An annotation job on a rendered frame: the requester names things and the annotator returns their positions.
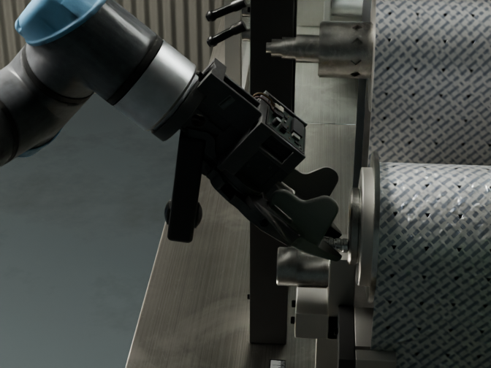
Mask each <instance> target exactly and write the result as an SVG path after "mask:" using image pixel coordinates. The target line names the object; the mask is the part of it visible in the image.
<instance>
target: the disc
mask: <svg viewBox="0 0 491 368"><path fill-rule="evenodd" d="M370 167H372V169H373V243H372V256H371V266H370V280H369V284H368V286H365V293H366V300H367V302H368V304H372V302H373V300H374V295H375V291H376V278H377V268H378V244H379V224H380V163H379V155H378V152H377V150H374V151H373V152H372V153H371V157H370Z"/></svg>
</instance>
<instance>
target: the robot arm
mask: <svg viewBox="0 0 491 368"><path fill-rule="evenodd" d="M15 29H16V31H17V32H18V33H19V34H20V35H21V36H22V37H23V38H24V39H25V41H26V44H25V45H24V46H23V48H22V49H21V50H20V52H19V53H18V54H17V55H16V56H15V57H14V59H13V60H12V61H11V62H10V63H9V64H8V65H7V66H5V67H4V68H3V69H1V70H0V167H1V166H3V165H5V164H7V163H9V162H10V161H11V160H13V159H15V158H17V157H24V158H26V157H29V156H32V155H34V154H36V153H38V152H39V151H40V150H41V149H42V148H43V147H45V146H46V145H48V144H50V143H51V142H52V141H53V140H54V139H55V138H56V137H57V136H58V134H59V133H60V131H61V130H62V128H63V126H64V125H65V124H66V123H67V122H68V121H69V120H70V119H71V117H72V116H73V115H74V114H75V113H76V112H77V111H78V110H79V109H80V108H81V107H82V106H83V105H84V104H85V103H86V102H87V100H88V99H89V98H90V97H91V96H92V94H93V93H96V94H97V95H99V96H100V97H102V98H103V99H104V100H105V101H106V102H108V103H109V104H111V105H112V106H114V108H116V109H117V110H118V111H120V112H121V113H122V114H124V115H125V116H126V117H127V118H128V119H130V120H131V121H133V122H134V123H135V124H137V125H138V126H139V127H140V128H141V129H143V130H144V131H150V130H151V133H152V134H153V135H155V136H156V137H158V138H159V139H160V140H161V141H162V142H164V141H166V140H168V139H169V138H170V137H172V136H173V135H174V134H175V133H176V132H177V131H178V130H179V129H180V137H179V143H178V154H177V160H176V167H175V178H174V184H173V190H172V198H171V199H170V200H169V201H168V202H167V204H166V206H165V208H164V219H165V221H166V223H167V225H168V232H167V238H168V240H170V241H174V242H185V243H190V242H191V241H192V240H193V235H194V229H196V228H197V227H198V225H199V223H200V222H201V220H202V207H201V205H200V203H199V202H198V198H199V188H200V183H201V177H202V174H203V175H205V176H206V177H207V178H208V179H209V180H210V183H211V185H212V186H213V187H214V188H215V189H216V190H217V191H218V192H219V193H220V194H221V195H222V196H223V197H224V198H225V199H226V200H227V201H228V202H229V203H230V204H232V205H233V206H234V207H236V208H237V209H238V210H239V211H240V212H241V213H242V214H243V215H244V216H245V217H246V218H247V219H248V220H249V221H250V222H251V223H252V224H254V225H255V226H256V227H257V228H258V229H260V230H262V231H263V232H264V233H266V234H268V235H270V236H271V237H273V238H275V239H276V240H278V241H280V242H282V243H283V244H285V245H290V246H292V247H293V248H295V249H297V250H299V251H302V252H304V253H308V254H311V255H313V256H317V257H319V258H325V259H328V260H331V261H339V260H340V259H341V258H342V255H341V254H339V252H338V251H336V250H335V249H334V248H333V247H332V246H330V245H329V244H328V243H327V242H325V241H323V240H322V239H323V237H334V238H339V237H340V236H341V235H342V233H341V231H340V230H339V229H338V227H337V226H336V225H335V224H334V223H333V221H334V219H335V216H336V215H337V214H338V203H337V202H336V201H335V200H334V199H333V198H331V197H330V195H331V193H332V191H333V190H334V188H335V186H336V185H337V183H338V174H337V172H336V171H335V170H334V169H331V168H329V167H327V166H325V167H322V168H320V169H317V170H314V171H312V172H309V173H303V172H300V171H299V170H297V169H295V167H296V166H297V165H298V164H300V163H301V162H302V161H303V160H304V159H305V135H306V126H307V125H308V124H307V123H306V122H305V121H303V120H302V119H301V118H299V117H298V116H297V115H295V114H294V113H293V112H292V111H291V110H290V109H288V108H287V107H286V106H285V105H283V104H282V103H281V102H279V100H277V99H276V98H275V97H274V96H272V95H271V94H270V93H268V92H267V91H265V92H264V93H262V92H257V93H255V94H254V95H253V96H252V95H251V94H250V93H248V92H247V91H246V90H244V89H243V88H242V87H240V86H239V85H238V84H237V83H236V82H235V81H233V80H232V79H231V78H230V77H228V76H227V75H226V74H225V72H226V68H227V67H226V66H225V65H223V64H222V63H221V62H220V61H219V60H218V59H216V58H214V59H213V60H212V61H211V62H210V64H209V65H208V66H207V67H206V68H205V69H204V71H203V72H201V71H197V68H196V65H195V64H193V63H192V62H191V61H190V60H188V59H187V58H186V57H185V56H184V55H182V54H181V53H179V52H178V51H177V50H176V49H175V48H174V47H172V46H171V45H170V44H168V43H167V42H166V41H164V40H163V39H162V38H161V37H160V36H159V35H157V34H156V33H155V32H153V31H152V30H151V29H149V28H148V27H147V26H146V25H145V24H144V23H142V22H141V21H140V20H138V19H137V18H136V17H135V16H133V15H132V14H131V13H130V12H128V11H127V10H126V9H124V8H123V7H122V6H121V5H120V4H119V3H117V2H116V1H115V0H31V2H30V3H29V5H28V6H27V7H26V8H25V9H24V11H23V12H22V13H21V15H20V16H19V18H18V19H17V20H16V21H15ZM257 94H261V96H255V95H257ZM254 96H255V97H254ZM256 98H258V99H256ZM263 193H264V194H265V195H266V197H267V198H268V200H269V201H268V200H266V199H264V195H263Z"/></svg>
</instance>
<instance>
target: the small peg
mask: <svg viewBox="0 0 491 368"><path fill-rule="evenodd" d="M322 240H323V241H325V242H327V243H328V244H329V245H330V246H332V247H333V248H334V249H335V250H336V251H338V252H339V253H340V252H343V253H348V251H349V240H348V238H343V239H341V238H335V239H334V238H332V237H329V238H326V237H323V239H322Z"/></svg>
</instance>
